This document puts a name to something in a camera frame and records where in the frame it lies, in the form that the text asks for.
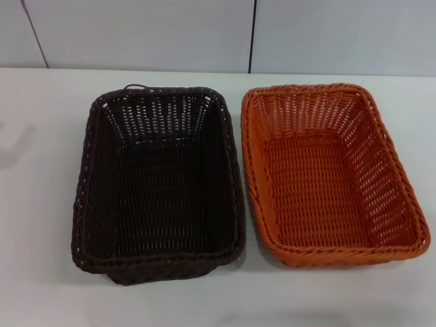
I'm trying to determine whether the dark brown woven basket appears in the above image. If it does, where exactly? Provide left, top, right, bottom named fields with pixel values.
left=70, top=83, right=247, bottom=286

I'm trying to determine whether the orange woven plastic basket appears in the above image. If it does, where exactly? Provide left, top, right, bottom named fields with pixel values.
left=240, top=81, right=431, bottom=270

